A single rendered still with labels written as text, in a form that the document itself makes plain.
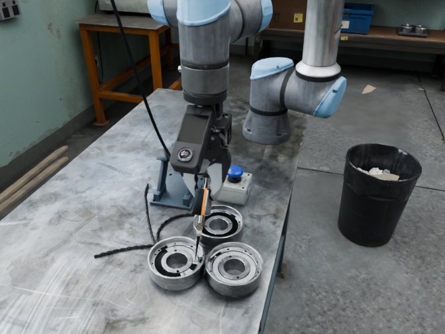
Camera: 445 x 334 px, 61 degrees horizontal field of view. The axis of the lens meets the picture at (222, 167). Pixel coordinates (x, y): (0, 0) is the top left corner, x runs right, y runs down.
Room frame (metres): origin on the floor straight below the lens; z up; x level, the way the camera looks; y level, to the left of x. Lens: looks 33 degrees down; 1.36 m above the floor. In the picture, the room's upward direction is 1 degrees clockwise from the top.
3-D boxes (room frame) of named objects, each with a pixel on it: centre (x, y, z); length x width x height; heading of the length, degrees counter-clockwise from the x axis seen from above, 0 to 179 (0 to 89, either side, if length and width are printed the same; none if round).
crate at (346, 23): (4.01, -1.20, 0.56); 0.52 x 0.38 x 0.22; 71
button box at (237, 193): (0.75, -0.03, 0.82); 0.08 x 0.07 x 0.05; 164
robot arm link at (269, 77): (1.06, -0.14, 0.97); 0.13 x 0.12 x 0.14; 56
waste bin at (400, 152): (1.51, -0.75, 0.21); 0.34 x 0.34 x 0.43
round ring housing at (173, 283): (0.50, 0.08, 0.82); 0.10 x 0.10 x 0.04
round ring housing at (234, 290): (0.48, -0.02, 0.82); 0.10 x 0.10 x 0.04
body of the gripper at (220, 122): (0.59, 0.03, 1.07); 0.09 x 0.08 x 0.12; 167
